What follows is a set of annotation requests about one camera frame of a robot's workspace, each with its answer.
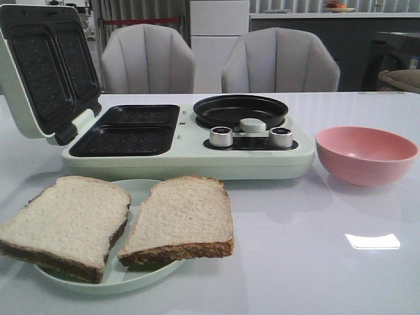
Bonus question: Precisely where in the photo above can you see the red barrier belt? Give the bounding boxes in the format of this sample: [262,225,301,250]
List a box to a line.
[102,16,182,26]

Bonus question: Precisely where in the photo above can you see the light green plastic plate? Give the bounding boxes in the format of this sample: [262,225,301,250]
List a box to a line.
[35,179,184,295]

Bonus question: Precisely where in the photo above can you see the dark grey counter cabinet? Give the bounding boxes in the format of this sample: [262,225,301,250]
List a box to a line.
[249,12,419,92]

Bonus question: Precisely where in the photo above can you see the black round frying pan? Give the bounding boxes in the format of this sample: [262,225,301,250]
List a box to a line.
[193,94,289,131]

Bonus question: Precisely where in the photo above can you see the bread slice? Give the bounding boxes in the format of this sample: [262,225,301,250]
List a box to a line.
[1,176,131,284]
[117,176,234,266]

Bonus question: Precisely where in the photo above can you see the fruit bowl on counter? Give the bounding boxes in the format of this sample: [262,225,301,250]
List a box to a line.
[324,0,355,13]

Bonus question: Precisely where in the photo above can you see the silver control knob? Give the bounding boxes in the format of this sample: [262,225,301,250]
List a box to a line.
[209,126,233,148]
[268,127,293,148]

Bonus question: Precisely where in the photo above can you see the left grey upholstered chair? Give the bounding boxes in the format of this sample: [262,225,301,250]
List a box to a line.
[101,24,196,94]

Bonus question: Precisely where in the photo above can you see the right silver control knob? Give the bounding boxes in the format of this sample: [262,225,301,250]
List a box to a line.
[268,127,293,148]

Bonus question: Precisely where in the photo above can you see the green breakfast maker lid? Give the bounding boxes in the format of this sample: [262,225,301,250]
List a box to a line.
[1,4,101,146]

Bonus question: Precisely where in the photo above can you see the grey upholstered chair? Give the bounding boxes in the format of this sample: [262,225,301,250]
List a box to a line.
[221,28,340,93]
[101,24,196,94]

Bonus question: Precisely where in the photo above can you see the black washing machine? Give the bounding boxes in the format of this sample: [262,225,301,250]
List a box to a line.
[361,31,419,91]

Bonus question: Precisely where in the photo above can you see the white refrigerator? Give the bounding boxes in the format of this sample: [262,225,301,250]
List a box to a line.
[190,1,250,94]

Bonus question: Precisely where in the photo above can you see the green breakfast maker base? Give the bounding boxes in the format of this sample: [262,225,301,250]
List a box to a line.
[62,104,315,180]

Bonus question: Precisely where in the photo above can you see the right grey upholstered chair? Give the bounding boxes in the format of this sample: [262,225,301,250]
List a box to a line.
[221,28,340,93]

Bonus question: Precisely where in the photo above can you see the pink plastic bowl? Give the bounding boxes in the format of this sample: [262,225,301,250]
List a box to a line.
[316,126,419,186]

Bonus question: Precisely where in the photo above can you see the left silver control knob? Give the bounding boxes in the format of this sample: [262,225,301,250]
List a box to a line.
[209,126,233,148]

